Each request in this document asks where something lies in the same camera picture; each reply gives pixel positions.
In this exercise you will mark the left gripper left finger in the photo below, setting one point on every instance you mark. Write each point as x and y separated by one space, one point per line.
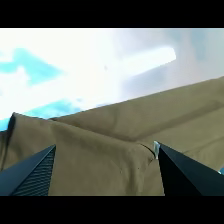
31 176

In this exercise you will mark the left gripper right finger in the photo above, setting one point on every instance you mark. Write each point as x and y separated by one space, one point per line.
186 176

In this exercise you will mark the brown shirt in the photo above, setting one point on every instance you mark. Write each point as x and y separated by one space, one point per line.
110 146

